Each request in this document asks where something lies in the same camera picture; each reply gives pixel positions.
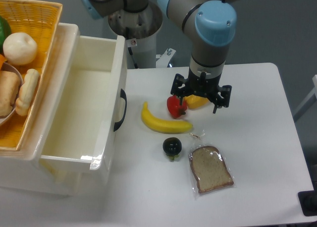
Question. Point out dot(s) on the tan bread roll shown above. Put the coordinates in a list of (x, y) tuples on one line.
[(9, 86)]

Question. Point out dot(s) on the green pepper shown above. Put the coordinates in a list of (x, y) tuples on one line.
[(5, 31)]

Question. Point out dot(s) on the yellow bell pepper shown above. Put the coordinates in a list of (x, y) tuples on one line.
[(194, 102)]

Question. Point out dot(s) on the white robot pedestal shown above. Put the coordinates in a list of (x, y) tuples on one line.
[(141, 41)]

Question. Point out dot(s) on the white round bun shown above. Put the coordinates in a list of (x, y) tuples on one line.
[(20, 48)]

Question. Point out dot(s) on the yellow banana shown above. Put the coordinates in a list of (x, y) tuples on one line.
[(163, 125)]

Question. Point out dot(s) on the white drawer cabinet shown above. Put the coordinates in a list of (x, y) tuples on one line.
[(22, 169)]

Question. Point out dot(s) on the yellow wicker basket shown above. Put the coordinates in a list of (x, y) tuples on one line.
[(39, 19)]

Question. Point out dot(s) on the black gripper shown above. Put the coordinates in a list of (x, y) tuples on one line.
[(203, 87)]

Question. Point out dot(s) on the orange fruit piece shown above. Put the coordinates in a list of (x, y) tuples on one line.
[(2, 60)]

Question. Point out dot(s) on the bagged bread slice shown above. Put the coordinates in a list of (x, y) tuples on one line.
[(209, 170)]

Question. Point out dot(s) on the black device at edge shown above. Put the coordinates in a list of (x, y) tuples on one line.
[(308, 202)]

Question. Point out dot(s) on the red bell pepper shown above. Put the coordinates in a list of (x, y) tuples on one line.
[(175, 108)]

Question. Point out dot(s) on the white frame at right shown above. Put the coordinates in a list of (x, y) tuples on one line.
[(307, 102)]

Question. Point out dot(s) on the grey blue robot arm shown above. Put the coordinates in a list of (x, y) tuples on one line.
[(209, 24)]

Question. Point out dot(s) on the white open drawer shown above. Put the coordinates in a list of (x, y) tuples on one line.
[(91, 109)]

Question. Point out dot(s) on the grey bowl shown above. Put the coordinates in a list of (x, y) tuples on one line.
[(7, 67)]

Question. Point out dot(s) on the beige braided bread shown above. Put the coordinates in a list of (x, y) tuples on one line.
[(26, 92)]

